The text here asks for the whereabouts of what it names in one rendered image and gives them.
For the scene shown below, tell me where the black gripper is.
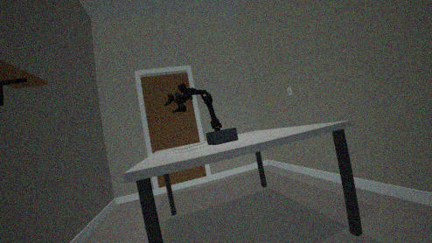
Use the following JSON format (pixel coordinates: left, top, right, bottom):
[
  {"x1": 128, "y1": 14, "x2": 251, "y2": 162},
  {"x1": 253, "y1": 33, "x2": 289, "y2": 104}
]
[{"x1": 164, "y1": 94, "x2": 186, "y2": 113}]

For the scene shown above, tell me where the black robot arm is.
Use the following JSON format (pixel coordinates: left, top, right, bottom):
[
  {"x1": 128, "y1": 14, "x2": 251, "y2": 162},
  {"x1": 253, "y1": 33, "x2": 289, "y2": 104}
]
[{"x1": 174, "y1": 82, "x2": 222, "y2": 131}]

